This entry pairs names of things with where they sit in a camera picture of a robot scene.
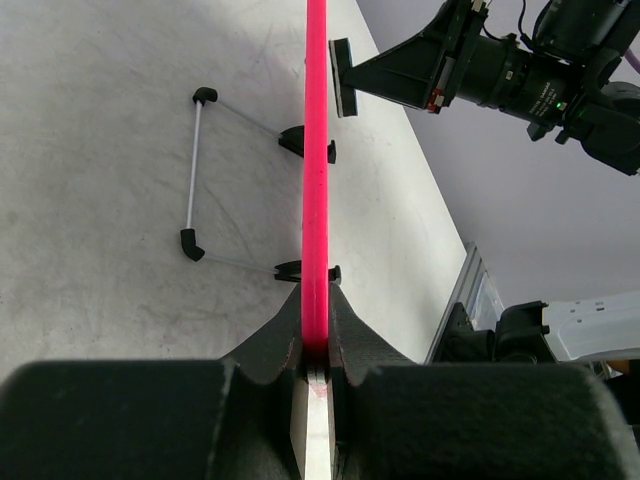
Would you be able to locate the wire whiteboard stand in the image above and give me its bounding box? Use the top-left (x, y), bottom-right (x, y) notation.
top-left (177, 86), bottom-right (304, 281)

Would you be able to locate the black whiteboard stand clip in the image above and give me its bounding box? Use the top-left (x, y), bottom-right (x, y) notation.
top-left (278, 125), bottom-right (337, 164)
top-left (274, 260), bottom-right (342, 284)

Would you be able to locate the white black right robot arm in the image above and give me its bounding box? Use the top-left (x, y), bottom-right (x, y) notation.
top-left (329, 1), bottom-right (639, 364)

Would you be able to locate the pink framed whiteboard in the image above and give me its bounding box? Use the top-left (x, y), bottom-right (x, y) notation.
top-left (301, 1), bottom-right (331, 479)

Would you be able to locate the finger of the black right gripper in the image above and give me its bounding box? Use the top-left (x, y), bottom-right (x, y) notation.
top-left (345, 17), bottom-right (450, 108)

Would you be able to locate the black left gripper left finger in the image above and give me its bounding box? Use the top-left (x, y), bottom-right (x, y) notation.
top-left (1, 291), bottom-right (306, 479)

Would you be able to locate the aluminium mounting rail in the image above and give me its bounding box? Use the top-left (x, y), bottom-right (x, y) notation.
top-left (425, 243), bottom-right (502, 364)

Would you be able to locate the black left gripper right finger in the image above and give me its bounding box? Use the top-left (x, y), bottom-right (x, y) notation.
top-left (329, 287), bottom-right (639, 479)

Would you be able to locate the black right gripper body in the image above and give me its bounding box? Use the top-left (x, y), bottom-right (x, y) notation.
top-left (424, 1), bottom-right (639, 175)

